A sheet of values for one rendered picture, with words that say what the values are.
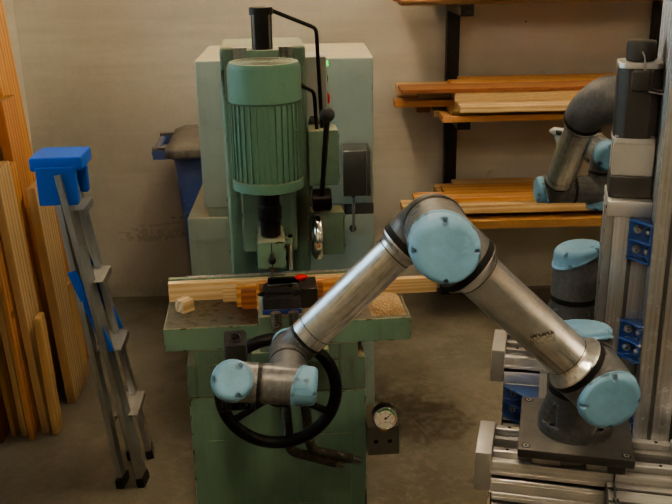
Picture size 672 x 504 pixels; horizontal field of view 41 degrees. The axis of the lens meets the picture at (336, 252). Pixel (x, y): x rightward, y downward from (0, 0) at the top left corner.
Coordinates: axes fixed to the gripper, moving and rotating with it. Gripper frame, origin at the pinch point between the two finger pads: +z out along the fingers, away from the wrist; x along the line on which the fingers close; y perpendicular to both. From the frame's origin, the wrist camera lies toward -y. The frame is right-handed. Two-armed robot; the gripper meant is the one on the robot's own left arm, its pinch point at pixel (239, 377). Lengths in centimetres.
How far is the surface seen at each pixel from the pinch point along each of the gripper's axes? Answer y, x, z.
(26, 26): -183, -102, 210
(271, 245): -33.1, 8.5, 21.4
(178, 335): -12.0, -14.9, 20.2
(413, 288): -22, 45, 33
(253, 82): -67, 6, -2
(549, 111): -118, 135, 175
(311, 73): -81, 22, 31
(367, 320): -12.9, 30.8, 19.8
